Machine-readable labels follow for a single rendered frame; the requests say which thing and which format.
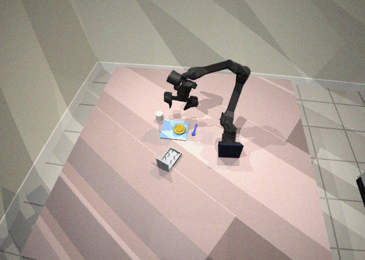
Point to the yellow plate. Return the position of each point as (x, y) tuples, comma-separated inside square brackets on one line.
[(179, 129)]

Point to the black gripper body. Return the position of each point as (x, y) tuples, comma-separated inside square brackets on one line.
[(193, 100)]

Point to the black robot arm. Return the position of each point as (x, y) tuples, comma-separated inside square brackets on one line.
[(242, 74)]

